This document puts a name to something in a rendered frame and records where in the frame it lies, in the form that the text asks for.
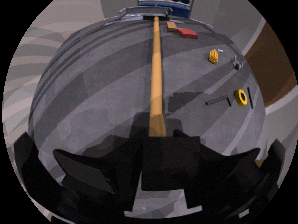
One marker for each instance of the brown rectangular block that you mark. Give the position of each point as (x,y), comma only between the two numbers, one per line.
(172,29)

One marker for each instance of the black l-shaped rod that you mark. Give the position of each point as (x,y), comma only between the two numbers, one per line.
(221,98)

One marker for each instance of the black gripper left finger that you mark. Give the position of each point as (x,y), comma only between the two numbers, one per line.
(118,172)

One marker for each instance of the yellow ring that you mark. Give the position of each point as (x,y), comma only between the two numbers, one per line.
(240,97)

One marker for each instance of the red block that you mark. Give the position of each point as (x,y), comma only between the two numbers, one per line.
(187,33)

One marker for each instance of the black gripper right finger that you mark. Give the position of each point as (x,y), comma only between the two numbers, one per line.
(214,170)

